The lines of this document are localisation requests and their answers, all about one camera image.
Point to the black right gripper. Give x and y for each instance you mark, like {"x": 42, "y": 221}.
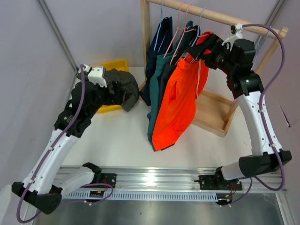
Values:
{"x": 212, "y": 43}

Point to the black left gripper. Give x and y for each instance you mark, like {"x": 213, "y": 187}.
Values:
{"x": 116, "y": 98}

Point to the olive green shorts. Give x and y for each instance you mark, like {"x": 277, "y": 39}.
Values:
{"x": 129, "y": 85}

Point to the orange mesh shorts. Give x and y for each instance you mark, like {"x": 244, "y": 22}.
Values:
{"x": 178, "y": 106}

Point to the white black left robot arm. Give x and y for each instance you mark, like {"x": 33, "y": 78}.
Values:
{"x": 39, "y": 189}

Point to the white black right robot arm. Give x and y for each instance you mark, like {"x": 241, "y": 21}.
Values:
{"x": 247, "y": 88}

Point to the black shorts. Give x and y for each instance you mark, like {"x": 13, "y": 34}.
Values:
{"x": 167, "y": 70}

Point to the pink hanger right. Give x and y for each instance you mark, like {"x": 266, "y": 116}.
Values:
{"x": 180, "y": 44}

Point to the pink hanger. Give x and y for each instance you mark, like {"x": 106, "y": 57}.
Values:
{"x": 177, "y": 29}
{"x": 180, "y": 44}

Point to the pink hanger left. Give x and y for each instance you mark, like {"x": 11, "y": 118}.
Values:
{"x": 177, "y": 29}

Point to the navy blue shorts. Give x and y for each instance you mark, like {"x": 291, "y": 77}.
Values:
{"x": 151, "y": 65}

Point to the teal green shorts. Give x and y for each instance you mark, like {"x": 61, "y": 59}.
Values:
{"x": 159, "y": 54}

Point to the yellow plastic tray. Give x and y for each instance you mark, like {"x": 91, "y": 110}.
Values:
{"x": 120, "y": 65}

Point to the wooden clothes rack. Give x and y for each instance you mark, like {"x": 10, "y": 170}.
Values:
{"x": 214, "y": 112}

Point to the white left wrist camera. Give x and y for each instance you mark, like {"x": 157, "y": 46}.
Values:
{"x": 95, "y": 75}

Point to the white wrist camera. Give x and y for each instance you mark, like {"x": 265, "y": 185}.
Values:
{"x": 95, "y": 75}
{"x": 236, "y": 31}

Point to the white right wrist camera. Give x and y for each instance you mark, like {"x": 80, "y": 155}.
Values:
{"x": 236, "y": 31}

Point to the aluminium mounting rail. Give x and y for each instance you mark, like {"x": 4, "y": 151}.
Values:
{"x": 164, "y": 179}

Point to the slotted grey cable duct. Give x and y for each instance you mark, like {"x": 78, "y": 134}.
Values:
{"x": 144, "y": 196}

